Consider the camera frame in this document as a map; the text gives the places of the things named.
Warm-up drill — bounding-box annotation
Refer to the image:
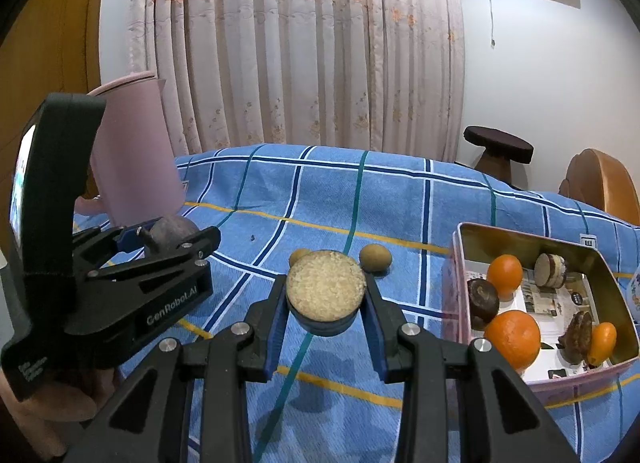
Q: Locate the wooden door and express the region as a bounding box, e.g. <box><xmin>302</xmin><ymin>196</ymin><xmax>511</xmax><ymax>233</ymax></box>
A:
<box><xmin>0</xmin><ymin>0</ymin><xmax>113</xmax><ymax>254</ymax></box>

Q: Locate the large orange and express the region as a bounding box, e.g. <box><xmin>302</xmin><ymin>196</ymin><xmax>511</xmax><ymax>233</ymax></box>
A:
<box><xmin>483</xmin><ymin>309</ymin><xmax>542</xmax><ymax>373</ymax></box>

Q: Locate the blue checked cloth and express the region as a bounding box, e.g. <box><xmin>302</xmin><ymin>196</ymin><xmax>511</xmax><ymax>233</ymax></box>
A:
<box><xmin>72</xmin><ymin>143</ymin><xmax>640</xmax><ymax>463</ymax></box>

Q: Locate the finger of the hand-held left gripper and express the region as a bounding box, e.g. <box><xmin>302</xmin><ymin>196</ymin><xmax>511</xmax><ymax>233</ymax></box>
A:
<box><xmin>72</xmin><ymin>218</ymin><xmax>163</xmax><ymax>269</ymax></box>
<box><xmin>84</xmin><ymin>226</ymin><xmax>222</xmax><ymax>289</ymax></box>

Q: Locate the brown leather armchair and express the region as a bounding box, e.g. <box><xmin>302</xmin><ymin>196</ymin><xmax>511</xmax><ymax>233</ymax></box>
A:
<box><xmin>558</xmin><ymin>148</ymin><xmax>640</xmax><ymax>226</ymax></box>

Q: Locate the air conditioner cable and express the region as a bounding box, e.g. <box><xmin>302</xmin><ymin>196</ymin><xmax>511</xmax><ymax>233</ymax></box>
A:
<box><xmin>485</xmin><ymin>0</ymin><xmax>498</xmax><ymax>50</ymax></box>

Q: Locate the purple passion fruit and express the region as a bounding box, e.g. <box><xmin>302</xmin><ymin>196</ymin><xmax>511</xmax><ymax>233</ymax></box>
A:
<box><xmin>142</xmin><ymin>215</ymin><xmax>201</xmax><ymax>256</ymax></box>

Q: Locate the pink kettle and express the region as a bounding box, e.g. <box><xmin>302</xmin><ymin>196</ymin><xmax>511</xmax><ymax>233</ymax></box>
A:
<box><xmin>75</xmin><ymin>71</ymin><xmax>183</xmax><ymax>226</ymax></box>

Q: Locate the round dark wooden stool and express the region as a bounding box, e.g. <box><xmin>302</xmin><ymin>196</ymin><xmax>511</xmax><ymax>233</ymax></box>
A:
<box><xmin>462</xmin><ymin>125</ymin><xmax>535</xmax><ymax>188</ymax></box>

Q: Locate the printed paper leaflet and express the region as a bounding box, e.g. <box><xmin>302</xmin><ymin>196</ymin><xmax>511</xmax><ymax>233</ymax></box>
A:
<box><xmin>465</xmin><ymin>268</ymin><xmax>608</xmax><ymax>381</ymax></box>

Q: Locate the dark mangosteen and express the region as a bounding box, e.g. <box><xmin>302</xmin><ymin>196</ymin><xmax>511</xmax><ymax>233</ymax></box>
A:
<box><xmin>466</xmin><ymin>278</ymin><xmax>501</xmax><ymax>331</ymax></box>

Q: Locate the metal tin box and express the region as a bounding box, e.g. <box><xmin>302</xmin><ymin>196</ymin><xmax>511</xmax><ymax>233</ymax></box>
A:
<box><xmin>442</xmin><ymin>222</ymin><xmax>640</xmax><ymax>406</ymax></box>

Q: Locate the floral beige curtain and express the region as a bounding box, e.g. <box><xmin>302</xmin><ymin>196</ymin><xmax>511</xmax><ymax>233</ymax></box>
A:
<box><xmin>125</xmin><ymin>0</ymin><xmax>466</xmax><ymax>164</ymax></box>

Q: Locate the person's left forearm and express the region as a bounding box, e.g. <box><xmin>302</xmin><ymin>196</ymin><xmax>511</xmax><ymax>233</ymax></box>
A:
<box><xmin>0</xmin><ymin>363</ymin><xmax>121</xmax><ymax>463</ymax></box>

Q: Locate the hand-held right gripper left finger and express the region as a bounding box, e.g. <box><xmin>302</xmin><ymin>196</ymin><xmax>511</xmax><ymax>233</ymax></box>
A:
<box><xmin>64</xmin><ymin>282</ymin><xmax>290</xmax><ymax>463</ymax></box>

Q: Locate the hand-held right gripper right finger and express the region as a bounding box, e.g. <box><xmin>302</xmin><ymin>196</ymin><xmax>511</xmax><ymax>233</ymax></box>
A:
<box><xmin>363</xmin><ymin>284</ymin><xmax>582</xmax><ymax>463</ymax></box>

